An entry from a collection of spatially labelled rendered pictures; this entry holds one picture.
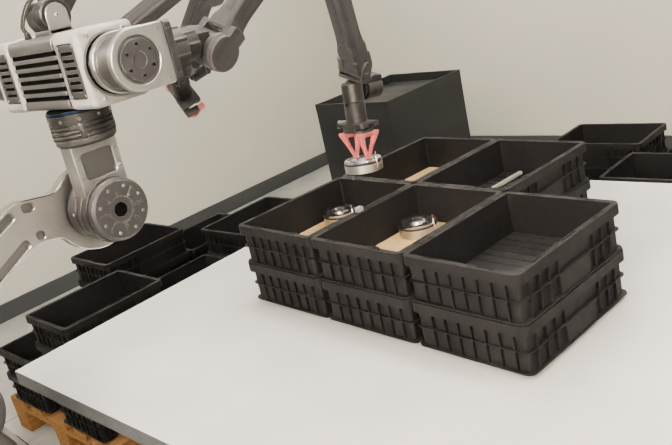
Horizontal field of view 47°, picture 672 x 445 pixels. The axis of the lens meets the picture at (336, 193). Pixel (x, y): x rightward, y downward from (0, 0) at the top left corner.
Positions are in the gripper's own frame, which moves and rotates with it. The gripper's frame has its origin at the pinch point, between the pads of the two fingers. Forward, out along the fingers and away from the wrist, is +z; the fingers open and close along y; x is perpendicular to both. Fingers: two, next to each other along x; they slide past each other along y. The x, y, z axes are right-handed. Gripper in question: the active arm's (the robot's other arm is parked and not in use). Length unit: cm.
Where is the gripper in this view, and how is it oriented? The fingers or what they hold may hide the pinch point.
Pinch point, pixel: (362, 155)
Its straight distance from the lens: 209.5
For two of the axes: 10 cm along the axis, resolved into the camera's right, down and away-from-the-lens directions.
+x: -7.5, 2.5, -6.1
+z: 1.5, 9.6, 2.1
